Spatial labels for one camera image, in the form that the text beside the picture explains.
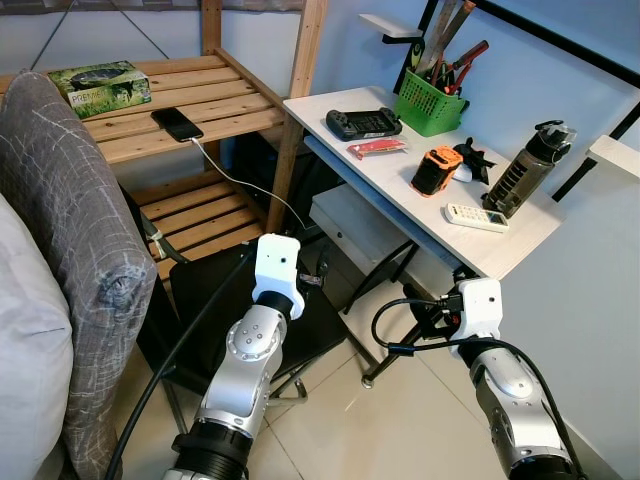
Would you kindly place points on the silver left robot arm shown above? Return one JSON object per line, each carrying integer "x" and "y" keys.
{"x": 245, "y": 360}

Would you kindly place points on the grey under-desk drawer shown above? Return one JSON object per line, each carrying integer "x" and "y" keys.
{"x": 350, "y": 225}

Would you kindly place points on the white desk with black legs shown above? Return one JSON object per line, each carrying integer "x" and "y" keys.
{"x": 480, "y": 245}

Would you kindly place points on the white remote control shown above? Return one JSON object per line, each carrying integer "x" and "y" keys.
{"x": 475, "y": 217}

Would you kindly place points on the black folding chair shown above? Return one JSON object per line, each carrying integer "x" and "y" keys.
{"x": 200, "y": 290}

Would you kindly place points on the red flat packet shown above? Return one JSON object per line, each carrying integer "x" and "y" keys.
{"x": 378, "y": 148}

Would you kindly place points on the orange black tape measure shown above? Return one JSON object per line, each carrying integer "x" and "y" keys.
{"x": 435, "y": 172}

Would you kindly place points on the black game controller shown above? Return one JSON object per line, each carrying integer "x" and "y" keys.
{"x": 363, "y": 124}

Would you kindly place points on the small black white fan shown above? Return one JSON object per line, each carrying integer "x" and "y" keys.
{"x": 472, "y": 158}

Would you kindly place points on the grey water bottle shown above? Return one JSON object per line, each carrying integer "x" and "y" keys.
{"x": 520, "y": 175}

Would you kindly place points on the wooden slatted shelf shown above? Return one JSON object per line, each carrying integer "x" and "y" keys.
{"x": 220, "y": 100}

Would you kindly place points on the green plastic basket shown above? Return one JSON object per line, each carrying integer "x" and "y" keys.
{"x": 428, "y": 108}

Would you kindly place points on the black smartphone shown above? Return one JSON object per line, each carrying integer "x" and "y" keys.
{"x": 177, "y": 124}

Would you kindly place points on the grey patterned cushion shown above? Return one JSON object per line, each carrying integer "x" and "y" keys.
{"x": 60, "y": 220}

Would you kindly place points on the long grey brown tool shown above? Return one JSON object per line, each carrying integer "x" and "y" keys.
{"x": 445, "y": 30}

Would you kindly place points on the green printed cardboard box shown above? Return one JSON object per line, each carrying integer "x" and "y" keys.
{"x": 100, "y": 88}

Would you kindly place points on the plain white pillow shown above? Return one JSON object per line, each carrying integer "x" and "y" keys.
{"x": 30, "y": 350}

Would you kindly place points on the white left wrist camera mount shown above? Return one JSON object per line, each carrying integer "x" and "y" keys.
{"x": 277, "y": 265}

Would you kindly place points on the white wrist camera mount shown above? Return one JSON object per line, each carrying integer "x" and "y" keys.
{"x": 277, "y": 265}
{"x": 482, "y": 305}

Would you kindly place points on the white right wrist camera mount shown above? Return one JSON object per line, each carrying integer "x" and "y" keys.
{"x": 482, "y": 305}

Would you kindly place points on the white wall shelf board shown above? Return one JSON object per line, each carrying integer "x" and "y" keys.
{"x": 612, "y": 155}
{"x": 385, "y": 25}

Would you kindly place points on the black metal wall frame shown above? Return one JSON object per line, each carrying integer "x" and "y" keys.
{"x": 560, "y": 42}

